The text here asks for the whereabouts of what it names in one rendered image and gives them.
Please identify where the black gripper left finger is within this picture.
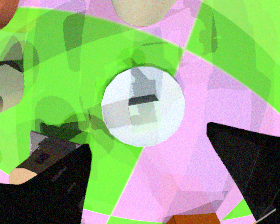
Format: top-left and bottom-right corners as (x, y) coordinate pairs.
(0, 143), (92, 224)

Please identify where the white round dish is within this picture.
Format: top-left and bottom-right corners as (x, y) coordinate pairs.
(101, 66), (185, 147)

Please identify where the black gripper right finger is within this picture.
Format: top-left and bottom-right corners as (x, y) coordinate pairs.
(206, 122), (280, 221)

